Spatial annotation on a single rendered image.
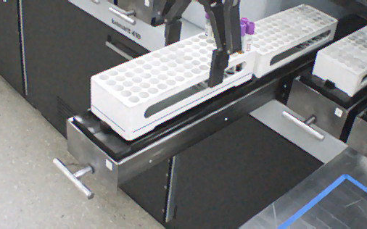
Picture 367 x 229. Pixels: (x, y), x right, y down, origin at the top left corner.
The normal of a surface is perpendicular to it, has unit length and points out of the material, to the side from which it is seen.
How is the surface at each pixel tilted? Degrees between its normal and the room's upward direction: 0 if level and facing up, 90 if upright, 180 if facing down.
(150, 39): 90
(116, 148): 0
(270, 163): 90
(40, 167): 0
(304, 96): 90
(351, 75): 90
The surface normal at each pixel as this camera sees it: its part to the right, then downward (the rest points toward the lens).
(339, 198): 0.11, -0.80
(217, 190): -0.71, 0.36
